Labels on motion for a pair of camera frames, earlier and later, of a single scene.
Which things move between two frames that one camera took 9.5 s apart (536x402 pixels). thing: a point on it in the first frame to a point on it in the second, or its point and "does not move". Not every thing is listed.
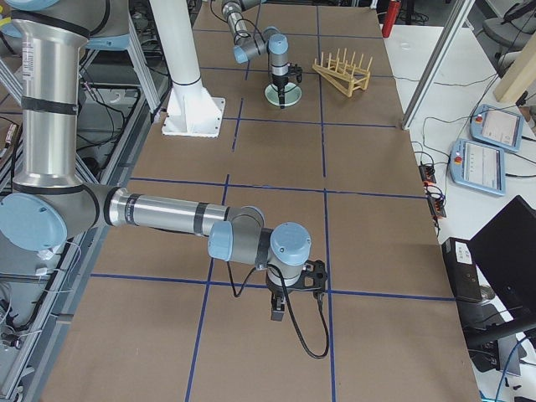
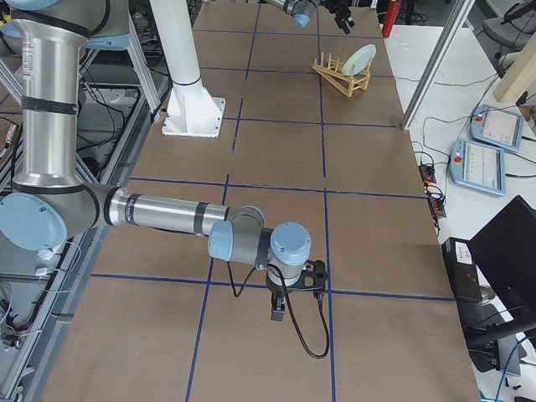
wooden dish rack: [346, 76] does not move
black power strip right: [437, 207] does not move
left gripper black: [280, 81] to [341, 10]
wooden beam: [521, 77] does not move
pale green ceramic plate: [292, 94] to [359, 59]
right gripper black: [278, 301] does not move
